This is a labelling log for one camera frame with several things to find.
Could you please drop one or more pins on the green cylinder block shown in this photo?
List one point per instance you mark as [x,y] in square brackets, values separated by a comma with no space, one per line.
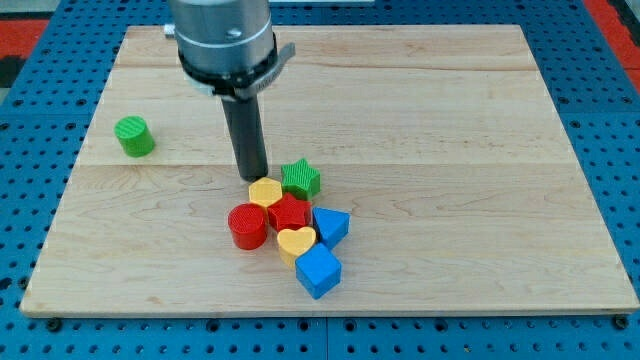
[134,136]

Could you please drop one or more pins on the yellow heart block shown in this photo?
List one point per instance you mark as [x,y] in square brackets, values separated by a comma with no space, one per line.
[294,243]

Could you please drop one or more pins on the blue cube block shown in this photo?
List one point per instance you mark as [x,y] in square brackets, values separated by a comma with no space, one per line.
[318,271]

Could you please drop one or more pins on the green star block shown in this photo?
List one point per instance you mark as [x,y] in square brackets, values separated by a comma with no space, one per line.
[301,180]

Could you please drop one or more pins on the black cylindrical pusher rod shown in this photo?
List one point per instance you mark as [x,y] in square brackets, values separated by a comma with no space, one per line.
[245,129]

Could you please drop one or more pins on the wooden board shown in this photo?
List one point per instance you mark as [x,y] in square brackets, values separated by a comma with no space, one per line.
[442,143]

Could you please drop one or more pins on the red star block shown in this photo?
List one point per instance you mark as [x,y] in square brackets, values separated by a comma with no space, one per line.
[289,213]

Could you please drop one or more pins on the red cylinder block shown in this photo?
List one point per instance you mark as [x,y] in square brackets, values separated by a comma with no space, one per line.
[248,226]

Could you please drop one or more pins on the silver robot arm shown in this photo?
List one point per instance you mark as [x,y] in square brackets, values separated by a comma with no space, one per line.
[228,47]

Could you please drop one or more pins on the blue triangle block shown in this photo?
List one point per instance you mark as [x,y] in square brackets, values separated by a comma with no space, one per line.
[331,225]

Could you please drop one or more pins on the yellow hexagon block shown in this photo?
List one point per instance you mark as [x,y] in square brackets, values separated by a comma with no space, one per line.
[265,192]

